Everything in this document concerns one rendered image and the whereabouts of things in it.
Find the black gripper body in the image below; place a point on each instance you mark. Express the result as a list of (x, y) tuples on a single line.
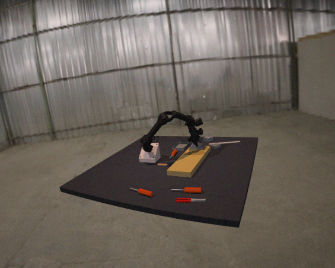
[(192, 137)]

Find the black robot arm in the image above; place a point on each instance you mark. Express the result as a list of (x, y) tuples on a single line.
[(146, 140)]

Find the red-handled awl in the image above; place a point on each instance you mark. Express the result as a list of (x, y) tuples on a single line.
[(173, 153), (145, 192), (191, 190)]

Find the red-handled pliers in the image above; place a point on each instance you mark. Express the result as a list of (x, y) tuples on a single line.
[(188, 200)]

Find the orange panel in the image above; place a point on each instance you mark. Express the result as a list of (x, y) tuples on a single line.
[(188, 163)]

